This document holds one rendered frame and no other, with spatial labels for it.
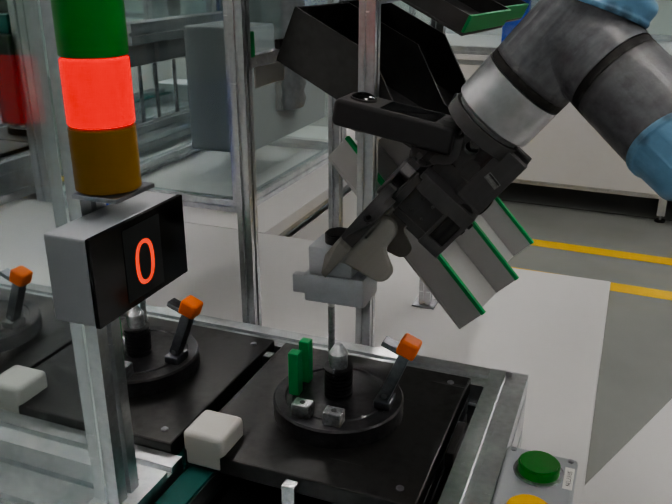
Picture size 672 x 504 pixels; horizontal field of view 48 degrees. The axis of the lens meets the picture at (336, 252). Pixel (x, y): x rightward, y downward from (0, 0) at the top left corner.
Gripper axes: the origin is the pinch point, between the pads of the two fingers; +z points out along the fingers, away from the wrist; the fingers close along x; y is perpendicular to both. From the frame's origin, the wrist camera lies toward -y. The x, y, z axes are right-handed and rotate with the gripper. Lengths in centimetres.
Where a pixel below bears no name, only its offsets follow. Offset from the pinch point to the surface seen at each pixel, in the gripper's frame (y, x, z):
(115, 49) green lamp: -20.5, -19.7, -10.7
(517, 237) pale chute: 17, 47, 3
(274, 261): -10, 61, 46
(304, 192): -21, 107, 54
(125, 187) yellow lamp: -14.2, -20.1, -2.8
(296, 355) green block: 4.4, -2.1, 11.1
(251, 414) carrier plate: 5.3, -4.3, 19.3
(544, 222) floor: 64, 364, 96
